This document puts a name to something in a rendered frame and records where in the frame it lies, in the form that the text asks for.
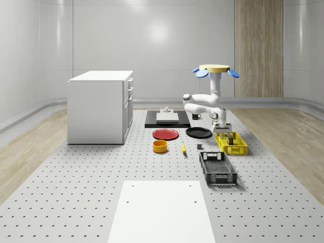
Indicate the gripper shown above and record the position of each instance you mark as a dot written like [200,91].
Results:
[221,128]

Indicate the flat-sided can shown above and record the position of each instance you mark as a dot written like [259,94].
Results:
[230,140]

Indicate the banana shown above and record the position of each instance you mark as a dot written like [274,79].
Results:
[183,148]

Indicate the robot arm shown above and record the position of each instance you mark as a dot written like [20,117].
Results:
[215,86]

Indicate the black plate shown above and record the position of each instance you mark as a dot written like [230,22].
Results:
[198,132]

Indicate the yellow basket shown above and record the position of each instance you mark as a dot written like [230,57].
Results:
[236,149]

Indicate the black mug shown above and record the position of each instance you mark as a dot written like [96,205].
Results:
[195,117]

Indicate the grey cube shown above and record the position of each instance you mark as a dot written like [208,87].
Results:
[200,146]

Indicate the dark grey basket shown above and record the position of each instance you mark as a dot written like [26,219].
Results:
[217,168]

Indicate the red plate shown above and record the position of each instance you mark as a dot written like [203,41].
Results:
[165,134]

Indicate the drone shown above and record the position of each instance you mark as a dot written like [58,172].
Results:
[214,68]

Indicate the yellow bowl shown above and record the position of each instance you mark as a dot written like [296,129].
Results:
[160,148]

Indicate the black stove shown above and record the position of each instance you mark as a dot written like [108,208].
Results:
[152,121]

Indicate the white board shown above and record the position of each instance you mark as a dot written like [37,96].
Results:
[162,212]

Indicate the white cabinet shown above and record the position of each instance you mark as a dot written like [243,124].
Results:
[96,114]

